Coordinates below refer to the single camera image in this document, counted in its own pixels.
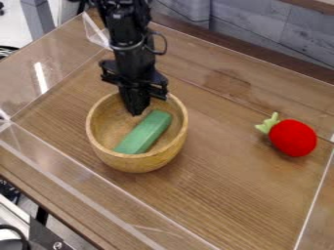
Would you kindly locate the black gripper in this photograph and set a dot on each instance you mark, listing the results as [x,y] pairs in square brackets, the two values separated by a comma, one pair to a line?
[133,73]

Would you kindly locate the brown wooden bowl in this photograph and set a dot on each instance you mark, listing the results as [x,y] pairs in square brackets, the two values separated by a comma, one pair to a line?
[109,123]

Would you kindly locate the green rectangular stick block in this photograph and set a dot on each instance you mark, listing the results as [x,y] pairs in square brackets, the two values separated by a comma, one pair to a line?
[146,133]

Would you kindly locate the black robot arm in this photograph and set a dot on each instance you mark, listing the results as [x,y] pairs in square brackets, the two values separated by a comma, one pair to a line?
[126,18]

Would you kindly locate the red plush strawberry toy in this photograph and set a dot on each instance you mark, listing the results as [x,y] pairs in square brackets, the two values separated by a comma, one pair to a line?
[289,134]

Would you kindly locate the black table leg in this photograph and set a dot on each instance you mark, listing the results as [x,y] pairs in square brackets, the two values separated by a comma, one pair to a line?
[42,216]

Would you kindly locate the grey post in background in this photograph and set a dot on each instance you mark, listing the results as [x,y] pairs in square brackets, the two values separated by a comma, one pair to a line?
[39,17]

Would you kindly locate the clear acrylic tray enclosure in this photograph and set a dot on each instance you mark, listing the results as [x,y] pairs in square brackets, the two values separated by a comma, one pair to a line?
[231,193]

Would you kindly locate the black metal bracket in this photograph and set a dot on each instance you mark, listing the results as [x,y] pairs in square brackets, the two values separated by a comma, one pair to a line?
[43,239]

